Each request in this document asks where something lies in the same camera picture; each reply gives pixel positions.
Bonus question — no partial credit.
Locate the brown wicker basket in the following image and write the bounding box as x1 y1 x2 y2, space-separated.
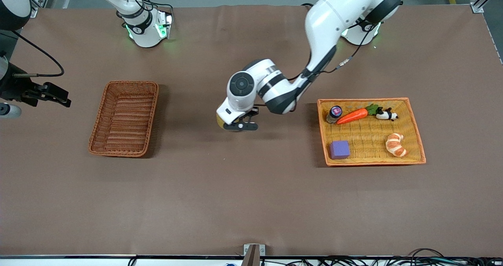
88 81 160 158

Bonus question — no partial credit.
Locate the orange woven basket tray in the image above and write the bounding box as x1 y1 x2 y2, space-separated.
317 98 426 167

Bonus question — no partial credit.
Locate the brown table cover sheet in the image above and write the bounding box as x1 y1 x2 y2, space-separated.
0 4 503 258

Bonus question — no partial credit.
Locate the small bottle purple cap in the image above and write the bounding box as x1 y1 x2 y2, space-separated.
326 106 343 124

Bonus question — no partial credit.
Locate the purple cube block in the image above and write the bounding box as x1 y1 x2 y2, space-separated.
329 140 351 160

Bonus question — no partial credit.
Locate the orange toy carrot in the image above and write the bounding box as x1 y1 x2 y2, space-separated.
337 104 380 125

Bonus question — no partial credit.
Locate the black white panda toy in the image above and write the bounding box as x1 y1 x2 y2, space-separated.
375 108 398 122

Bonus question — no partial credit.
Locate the toy croissant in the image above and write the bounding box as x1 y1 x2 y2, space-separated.
386 133 408 158

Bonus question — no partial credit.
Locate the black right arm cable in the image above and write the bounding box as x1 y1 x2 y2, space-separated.
0 29 65 78

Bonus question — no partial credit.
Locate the long black left arm cable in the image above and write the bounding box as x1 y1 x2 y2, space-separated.
289 20 368 82

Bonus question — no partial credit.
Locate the black right base cable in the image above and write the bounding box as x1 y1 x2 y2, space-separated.
116 0 174 29

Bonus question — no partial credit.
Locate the metal bracket at table edge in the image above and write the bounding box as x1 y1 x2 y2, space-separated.
243 244 266 266

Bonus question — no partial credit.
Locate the white table edge rail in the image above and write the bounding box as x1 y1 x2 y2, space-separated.
0 255 503 266

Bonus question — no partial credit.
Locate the black cable bundle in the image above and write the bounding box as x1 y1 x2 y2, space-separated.
259 248 503 266

